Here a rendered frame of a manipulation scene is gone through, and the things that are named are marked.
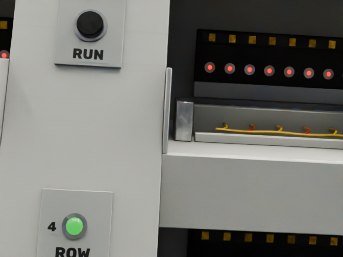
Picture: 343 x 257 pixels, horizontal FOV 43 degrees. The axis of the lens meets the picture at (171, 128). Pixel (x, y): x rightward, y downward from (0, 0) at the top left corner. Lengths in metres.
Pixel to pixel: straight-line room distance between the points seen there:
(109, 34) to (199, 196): 0.11
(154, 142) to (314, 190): 0.10
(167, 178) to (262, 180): 0.06
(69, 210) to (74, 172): 0.02
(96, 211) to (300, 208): 0.12
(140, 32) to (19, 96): 0.08
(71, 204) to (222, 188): 0.09
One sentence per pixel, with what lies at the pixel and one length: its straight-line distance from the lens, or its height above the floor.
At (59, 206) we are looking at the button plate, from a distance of 0.26.
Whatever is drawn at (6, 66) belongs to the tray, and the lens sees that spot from 0.27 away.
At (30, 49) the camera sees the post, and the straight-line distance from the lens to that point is 0.28.
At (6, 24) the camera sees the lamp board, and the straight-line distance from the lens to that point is 0.47.
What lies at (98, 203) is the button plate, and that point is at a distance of 0.25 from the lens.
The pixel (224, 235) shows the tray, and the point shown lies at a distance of 0.42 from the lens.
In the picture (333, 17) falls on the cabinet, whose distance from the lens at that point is 0.53.
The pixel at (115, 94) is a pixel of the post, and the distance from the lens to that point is 0.26.
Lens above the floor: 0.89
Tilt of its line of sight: 9 degrees up
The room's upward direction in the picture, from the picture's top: 3 degrees clockwise
